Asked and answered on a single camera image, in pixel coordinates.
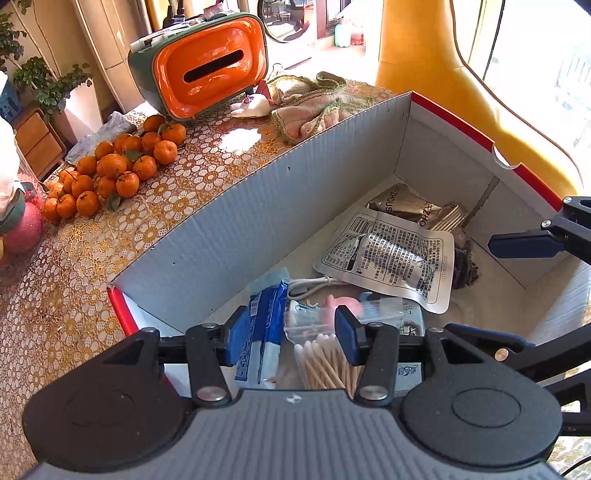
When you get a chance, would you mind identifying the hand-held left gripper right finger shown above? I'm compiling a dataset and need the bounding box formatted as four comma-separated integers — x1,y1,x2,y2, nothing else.
333,305,518,402

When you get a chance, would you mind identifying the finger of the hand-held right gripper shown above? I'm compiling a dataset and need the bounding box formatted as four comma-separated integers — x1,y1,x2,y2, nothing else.
488,196,591,265
445,322,591,383

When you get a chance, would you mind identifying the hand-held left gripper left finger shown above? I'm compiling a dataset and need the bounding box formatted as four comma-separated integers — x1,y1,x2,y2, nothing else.
99,305,252,409

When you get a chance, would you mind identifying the blue white wipes packet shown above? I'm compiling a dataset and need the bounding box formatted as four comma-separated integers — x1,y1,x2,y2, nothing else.
235,270,291,388

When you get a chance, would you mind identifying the pink blue toy figure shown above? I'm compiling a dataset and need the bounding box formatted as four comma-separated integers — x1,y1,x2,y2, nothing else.
295,292,384,324

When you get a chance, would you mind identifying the cotton swab bag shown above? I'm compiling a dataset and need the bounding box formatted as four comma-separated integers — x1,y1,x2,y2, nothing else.
283,295,402,398

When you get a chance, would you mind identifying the dark crinkled wrapper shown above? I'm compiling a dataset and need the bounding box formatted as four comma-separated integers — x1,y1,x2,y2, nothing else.
455,233,480,291

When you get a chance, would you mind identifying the light blue small carton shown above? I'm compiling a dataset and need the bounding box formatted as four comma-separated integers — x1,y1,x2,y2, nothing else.
360,298,426,385

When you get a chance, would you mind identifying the white USB cable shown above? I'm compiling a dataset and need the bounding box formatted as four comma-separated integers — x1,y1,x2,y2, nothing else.
287,276,338,298

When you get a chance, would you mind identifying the silver printed foil sachet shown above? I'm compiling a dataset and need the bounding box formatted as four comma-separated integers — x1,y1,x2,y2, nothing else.
314,208,455,315

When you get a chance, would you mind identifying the red cardboard box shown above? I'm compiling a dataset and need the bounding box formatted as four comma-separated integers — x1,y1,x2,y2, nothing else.
107,91,591,402

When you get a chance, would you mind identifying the silver snack packet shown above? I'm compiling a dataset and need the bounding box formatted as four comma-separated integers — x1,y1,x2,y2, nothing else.
368,183,467,232

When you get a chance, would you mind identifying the yellow chair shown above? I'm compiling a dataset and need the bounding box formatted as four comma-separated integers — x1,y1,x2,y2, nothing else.
374,0,580,195

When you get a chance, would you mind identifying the pile of tangerines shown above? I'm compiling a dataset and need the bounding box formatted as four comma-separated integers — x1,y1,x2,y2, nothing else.
42,114,188,222

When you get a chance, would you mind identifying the green-edged rag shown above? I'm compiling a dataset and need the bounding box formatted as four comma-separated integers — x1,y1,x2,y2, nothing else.
265,71,398,144

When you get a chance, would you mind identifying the small white toy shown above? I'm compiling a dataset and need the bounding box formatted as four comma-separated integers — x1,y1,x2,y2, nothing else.
230,92,273,118

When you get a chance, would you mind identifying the red apple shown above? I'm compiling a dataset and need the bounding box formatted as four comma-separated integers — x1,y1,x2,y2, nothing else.
2,202,44,254

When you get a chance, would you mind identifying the grey cloth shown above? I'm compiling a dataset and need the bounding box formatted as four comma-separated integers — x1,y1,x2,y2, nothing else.
65,111,146,164

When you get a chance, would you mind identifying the green plastic lid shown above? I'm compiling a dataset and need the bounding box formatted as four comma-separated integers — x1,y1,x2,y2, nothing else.
0,189,26,234

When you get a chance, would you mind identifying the wooden drawer cabinet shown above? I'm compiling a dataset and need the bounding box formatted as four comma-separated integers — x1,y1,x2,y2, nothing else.
11,108,68,181

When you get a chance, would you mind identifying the green orange tissue box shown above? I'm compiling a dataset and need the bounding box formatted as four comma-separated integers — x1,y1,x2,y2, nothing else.
128,11,269,121

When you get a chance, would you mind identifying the white tube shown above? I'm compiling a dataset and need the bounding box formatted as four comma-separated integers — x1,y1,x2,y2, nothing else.
129,25,181,52

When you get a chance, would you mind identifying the cream standing air conditioner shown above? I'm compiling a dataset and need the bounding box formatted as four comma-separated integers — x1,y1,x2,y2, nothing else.
74,0,158,114

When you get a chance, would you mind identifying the potted houseplant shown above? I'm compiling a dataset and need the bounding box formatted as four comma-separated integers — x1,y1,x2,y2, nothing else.
0,0,93,116

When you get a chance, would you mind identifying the thin black cable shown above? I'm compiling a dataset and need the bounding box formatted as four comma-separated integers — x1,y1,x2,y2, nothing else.
560,453,591,477

